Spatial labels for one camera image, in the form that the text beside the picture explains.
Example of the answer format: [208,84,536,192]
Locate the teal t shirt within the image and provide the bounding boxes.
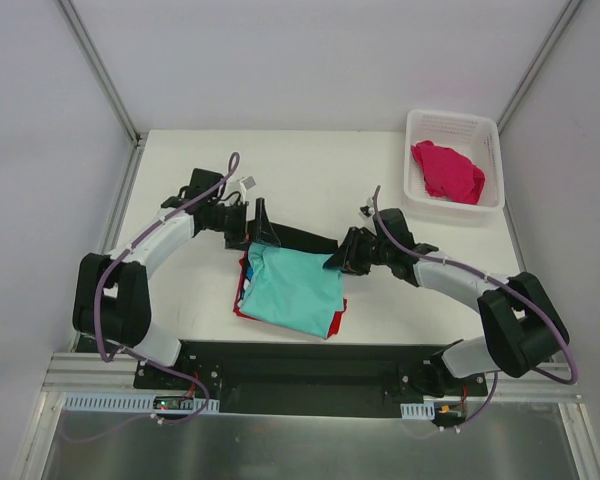
[240,242,346,342]

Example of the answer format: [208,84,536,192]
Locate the red t shirt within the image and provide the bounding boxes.
[232,252,350,339]

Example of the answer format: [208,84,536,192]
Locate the white plastic basket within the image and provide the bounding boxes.
[404,109,505,220]

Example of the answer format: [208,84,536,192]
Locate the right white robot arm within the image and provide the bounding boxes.
[323,208,579,397]

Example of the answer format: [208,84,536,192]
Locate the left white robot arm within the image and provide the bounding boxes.
[72,168,280,389]

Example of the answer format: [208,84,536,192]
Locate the magenta t shirt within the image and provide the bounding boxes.
[411,140,486,205]

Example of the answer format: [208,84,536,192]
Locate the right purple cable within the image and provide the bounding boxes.
[372,185,581,439]

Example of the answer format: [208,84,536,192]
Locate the purple cable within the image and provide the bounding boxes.
[372,185,581,439]
[62,152,242,444]

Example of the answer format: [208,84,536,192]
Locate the left aluminium frame post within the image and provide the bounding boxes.
[55,0,143,146]

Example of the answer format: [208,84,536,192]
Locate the aluminium frame post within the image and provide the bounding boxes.
[55,0,143,146]
[496,0,586,134]

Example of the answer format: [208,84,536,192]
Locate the right white cable duct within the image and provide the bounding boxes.
[400,401,436,421]

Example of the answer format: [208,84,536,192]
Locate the white cable duct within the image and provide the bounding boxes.
[64,393,220,416]
[400,401,436,421]

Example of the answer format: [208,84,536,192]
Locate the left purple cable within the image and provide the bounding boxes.
[62,152,242,444]

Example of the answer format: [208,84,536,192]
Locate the left white cable duct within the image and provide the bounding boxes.
[64,393,220,416]

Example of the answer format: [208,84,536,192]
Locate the right aluminium frame post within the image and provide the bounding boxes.
[496,0,586,134]

